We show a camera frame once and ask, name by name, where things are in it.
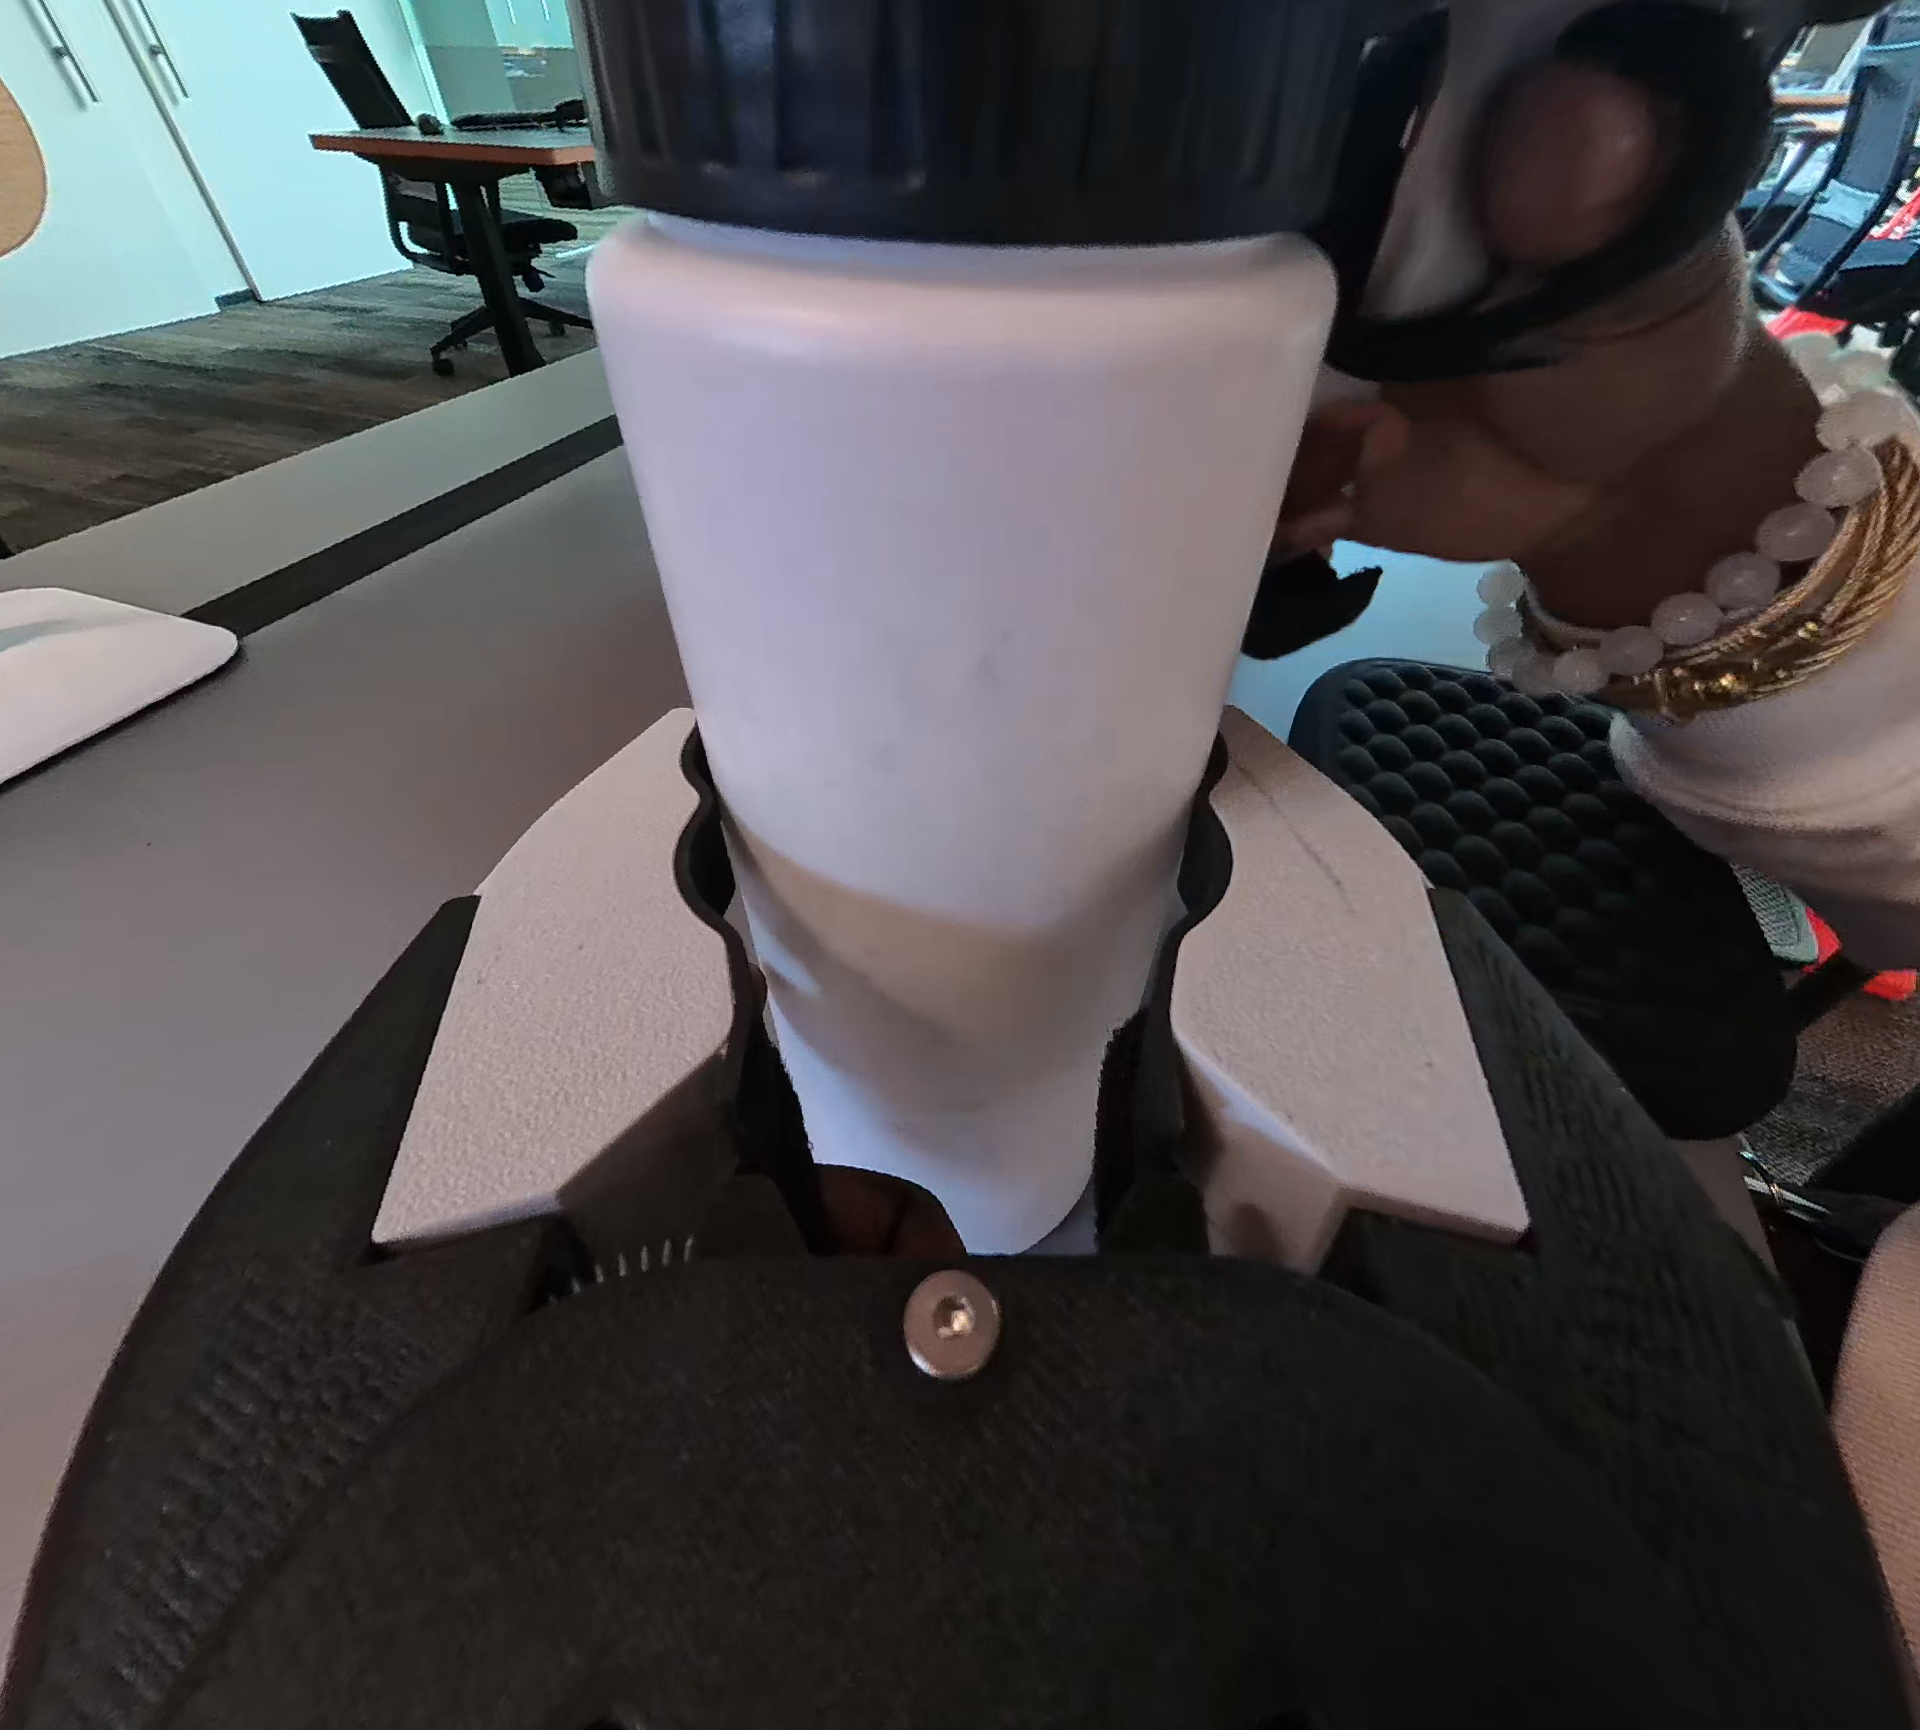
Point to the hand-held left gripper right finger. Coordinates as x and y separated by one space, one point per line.
1333 1026

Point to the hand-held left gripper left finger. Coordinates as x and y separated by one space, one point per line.
571 1026

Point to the black bottle lid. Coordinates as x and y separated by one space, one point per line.
960 21

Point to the white plastic bottle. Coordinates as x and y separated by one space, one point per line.
944 485

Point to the person's left hand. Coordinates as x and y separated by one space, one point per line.
885 1214

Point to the black round pad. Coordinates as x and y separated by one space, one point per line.
1500 832

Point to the row of black office chairs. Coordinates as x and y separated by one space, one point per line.
1845 184

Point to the grey mesh office chair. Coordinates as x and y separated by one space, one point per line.
1792 929

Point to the instruction sign stand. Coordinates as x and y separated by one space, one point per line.
89 665

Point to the wood-top office desk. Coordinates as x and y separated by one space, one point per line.
450 145

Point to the white door with window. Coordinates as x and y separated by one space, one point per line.
179 110

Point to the black office chair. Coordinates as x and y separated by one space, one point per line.
338 58

